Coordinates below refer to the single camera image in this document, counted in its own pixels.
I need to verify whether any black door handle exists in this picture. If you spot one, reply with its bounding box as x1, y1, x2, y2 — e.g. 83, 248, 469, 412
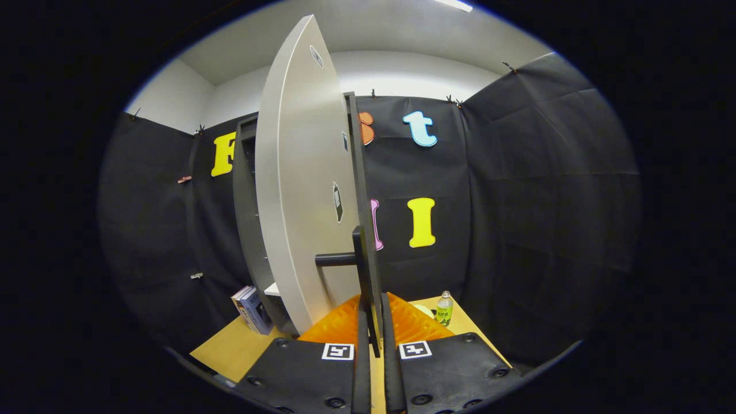
315, 226, 381, 358

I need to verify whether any white book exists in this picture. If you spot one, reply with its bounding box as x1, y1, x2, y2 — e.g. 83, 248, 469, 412
231, 286, 256, 331

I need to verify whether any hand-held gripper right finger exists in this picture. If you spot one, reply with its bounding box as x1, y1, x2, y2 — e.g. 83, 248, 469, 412
381, 292, 521, 414

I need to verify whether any beige shoe cabinet door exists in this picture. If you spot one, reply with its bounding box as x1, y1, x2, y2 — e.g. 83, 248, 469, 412
255, 14, 361, 337

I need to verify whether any blue book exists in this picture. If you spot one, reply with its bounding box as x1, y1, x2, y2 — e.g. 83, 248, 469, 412
239, 287, 274, 336

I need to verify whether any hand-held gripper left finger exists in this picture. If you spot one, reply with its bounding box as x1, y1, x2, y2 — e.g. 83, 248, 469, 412
236, 294, 371, 414

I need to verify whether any grey shoe cabinet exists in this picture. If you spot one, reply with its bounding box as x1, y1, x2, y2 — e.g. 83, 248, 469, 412
233, 91, 371, 337

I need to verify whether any black backdrop cloth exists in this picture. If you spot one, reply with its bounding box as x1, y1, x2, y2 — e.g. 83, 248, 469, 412
98, 52, 642, 369

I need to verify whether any green drink bottle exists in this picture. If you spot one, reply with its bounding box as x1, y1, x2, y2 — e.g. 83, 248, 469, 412
435, 290, 454, 328

